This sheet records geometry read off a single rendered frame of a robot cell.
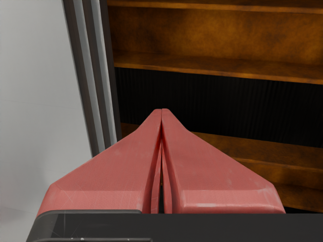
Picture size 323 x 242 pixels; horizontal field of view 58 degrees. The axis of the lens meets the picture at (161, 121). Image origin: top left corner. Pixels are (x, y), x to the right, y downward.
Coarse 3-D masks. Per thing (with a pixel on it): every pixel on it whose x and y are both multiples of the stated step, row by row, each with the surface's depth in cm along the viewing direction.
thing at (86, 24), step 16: (64, 0) 20; (80, 0) 21; (96, 0) 22; (80, 16) 22; (96, 16) 23; (80, 32) 23; (96, 32) 24; (80, 48) 23; (96, 48) 24; (80, 64) 23; (96, 64) 25; (112, 64) 26; (80, 80) 24; (96, 80) 25; (112, 80) 27; (96, 96) 26; (112, 96) 27; (96, 112) 27; (112, 112) 28; (96, 128) 28; (112, 128) 29; (96, 144) 28; (112, 144) 30
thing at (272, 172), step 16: (128, 128) 47; (224, 144) 43; (240, 144) 43; (256, 144) 43; (272, 144) 43; (288, 144) 43; (240, 160) 40; (256, 160) 40; (272, 160) 40; (288, 160) 40; (304, 160) 40; (320, 160) 40; (272, 176) 46; (288, 176) 45; (304, 176) 45; (320, 176) 44; (288, 192) 45; (304, 192) 45; (320, 192) 45; (304, 208) 42; (320, 208) 42
